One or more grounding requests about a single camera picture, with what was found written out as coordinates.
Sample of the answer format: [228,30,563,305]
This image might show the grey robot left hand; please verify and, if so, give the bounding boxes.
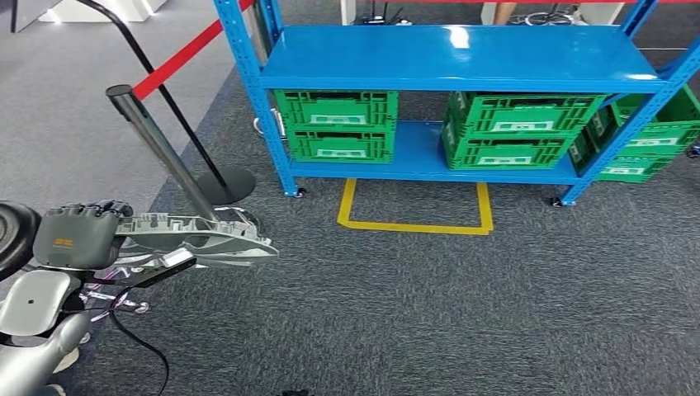
[32,199,135,273]

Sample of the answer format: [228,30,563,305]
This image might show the silver plastic hubcap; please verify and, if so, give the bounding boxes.
[111,206,280,270]

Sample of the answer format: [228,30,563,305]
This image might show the blue metal shelf rack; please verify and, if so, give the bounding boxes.
[211,0,700,210]

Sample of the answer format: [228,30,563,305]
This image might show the black round stool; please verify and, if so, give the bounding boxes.
[0,200,151,351]

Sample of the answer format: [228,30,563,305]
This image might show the chrome barrier stanchion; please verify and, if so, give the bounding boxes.
[105,83,261,233]

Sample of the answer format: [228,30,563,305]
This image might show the black pole stand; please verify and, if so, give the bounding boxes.
[73,0,258,207]

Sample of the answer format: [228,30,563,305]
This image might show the red barrier belt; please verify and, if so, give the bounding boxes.
[132,0,257,102]

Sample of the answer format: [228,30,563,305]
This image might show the white platform block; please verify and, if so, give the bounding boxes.
[36,0,168,24]

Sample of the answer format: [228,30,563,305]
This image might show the black wifi router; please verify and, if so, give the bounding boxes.
[361,0,406,26]

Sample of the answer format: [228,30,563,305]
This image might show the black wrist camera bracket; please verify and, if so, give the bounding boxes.
[78,253,199,290]

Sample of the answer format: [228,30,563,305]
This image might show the black camera cable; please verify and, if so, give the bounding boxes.
[106,286,171,396]

